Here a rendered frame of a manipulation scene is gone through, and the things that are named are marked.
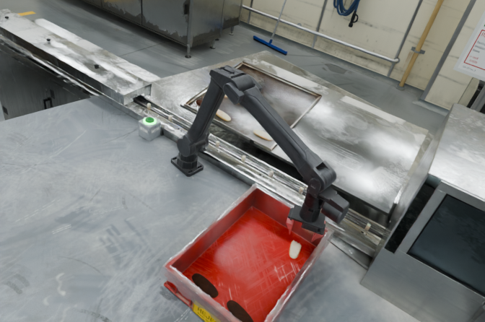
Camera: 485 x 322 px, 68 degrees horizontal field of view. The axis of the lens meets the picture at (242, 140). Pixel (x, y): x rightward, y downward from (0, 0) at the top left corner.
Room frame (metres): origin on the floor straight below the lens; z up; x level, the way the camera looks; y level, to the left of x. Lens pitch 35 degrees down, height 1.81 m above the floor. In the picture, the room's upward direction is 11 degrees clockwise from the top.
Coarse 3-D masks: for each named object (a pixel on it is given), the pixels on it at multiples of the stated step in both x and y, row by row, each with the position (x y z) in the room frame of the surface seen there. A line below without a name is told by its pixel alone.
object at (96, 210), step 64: (0, 128) 1.15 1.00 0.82; (64, 128) 1.23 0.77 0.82; (128, 128) 1.32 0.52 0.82; (0, 192) 0.82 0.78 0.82; (64, 192) 0.88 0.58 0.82; (128, 192) 0.94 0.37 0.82; (192, 192) 1.00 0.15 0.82; (0, 256) 0.59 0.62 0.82; (64, 256) 0.63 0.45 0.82; (128, 256) 0.67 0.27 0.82; (320, 256) 0.82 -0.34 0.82; (0, 320) 0.42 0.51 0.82; (64, 320) 0.45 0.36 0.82; (128, 320) 0.49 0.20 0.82; (192, 320) 0.52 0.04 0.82; (320, 320) 0.59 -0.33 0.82; (384, 320) 0.63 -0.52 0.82
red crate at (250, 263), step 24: (264, 216) 0.95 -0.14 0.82; (216, 240) 0.80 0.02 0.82; (240, 240) 0.82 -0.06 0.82; (264, 240) 0.84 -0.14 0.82; (288, 240) 0.86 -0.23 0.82; (192, 264) 0.69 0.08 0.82; (216, 264) 0.70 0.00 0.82; (240, 264) 0.72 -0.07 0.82; (264, 264) 0.74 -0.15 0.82; (288, 264) 0.76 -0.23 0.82; (168, 288) 0.59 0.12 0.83; (240, 288) 0.64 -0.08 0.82; (264, 288) 0.66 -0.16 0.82; (264, 312) 0.58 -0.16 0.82
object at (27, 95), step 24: (48, 24) 2.30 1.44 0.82; (0, 48) 1.92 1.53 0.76; (96, 48) 2.07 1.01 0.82; (0, 72) 1.96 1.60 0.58; (24, 72) 1.83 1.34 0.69; (48, 72) 1.71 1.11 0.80; (144, 72) 1.89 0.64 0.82; (0, 96) 2.00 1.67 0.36; (24, 96) 1.85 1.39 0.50; (48, 96) 1.73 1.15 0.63; (72, 96) 1.62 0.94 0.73
